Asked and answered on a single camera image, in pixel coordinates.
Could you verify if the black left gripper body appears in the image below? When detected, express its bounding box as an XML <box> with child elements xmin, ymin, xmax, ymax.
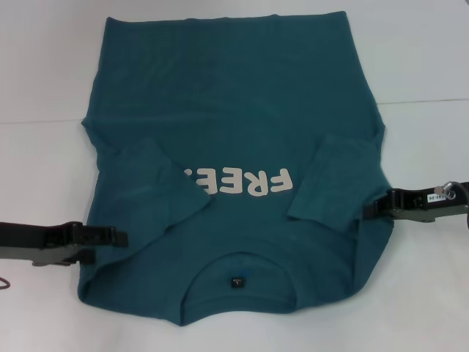
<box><xmin>0</xmin><ymin>221</ymin><xmax>82</xmax><ymax>269</ymax></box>

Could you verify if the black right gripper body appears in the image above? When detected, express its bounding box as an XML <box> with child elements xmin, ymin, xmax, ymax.
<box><xmin>388</xmin><ymin>181</ymin><xmax>469</xmax><ymax>224</ymax></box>

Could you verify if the teal blue FREE t-shirt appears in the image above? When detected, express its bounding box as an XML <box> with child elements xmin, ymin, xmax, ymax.
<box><xmin>75</xmin><ymin>12</ymin><xmax>397</xmax><ymax>317</ymax></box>

